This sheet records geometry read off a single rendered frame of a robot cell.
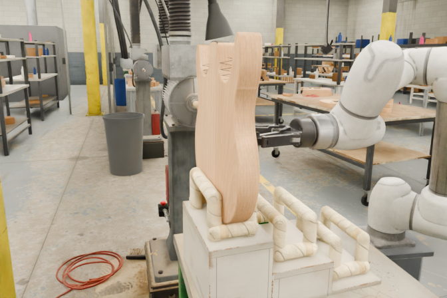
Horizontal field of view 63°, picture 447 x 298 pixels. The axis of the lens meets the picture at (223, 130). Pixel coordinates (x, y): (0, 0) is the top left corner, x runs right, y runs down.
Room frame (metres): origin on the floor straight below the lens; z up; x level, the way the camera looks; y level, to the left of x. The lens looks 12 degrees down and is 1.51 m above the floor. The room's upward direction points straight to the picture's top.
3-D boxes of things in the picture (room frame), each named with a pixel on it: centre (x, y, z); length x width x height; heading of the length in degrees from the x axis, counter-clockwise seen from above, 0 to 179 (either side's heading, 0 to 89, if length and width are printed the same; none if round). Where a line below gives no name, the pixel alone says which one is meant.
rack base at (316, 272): (0.88, -0.15, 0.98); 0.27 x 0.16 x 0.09; 19
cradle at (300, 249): (0.79, -0.18, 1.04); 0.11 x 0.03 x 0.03; 109
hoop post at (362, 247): (0.86, -0.36, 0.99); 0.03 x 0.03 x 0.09
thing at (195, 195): (0.89, 0.07, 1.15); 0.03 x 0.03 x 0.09
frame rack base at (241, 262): (0.83, 0.00, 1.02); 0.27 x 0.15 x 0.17; 19
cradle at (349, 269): (0.84, -0.33, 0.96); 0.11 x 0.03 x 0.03; 109
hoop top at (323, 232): (0.91, -0.26, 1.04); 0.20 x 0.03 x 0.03; 18
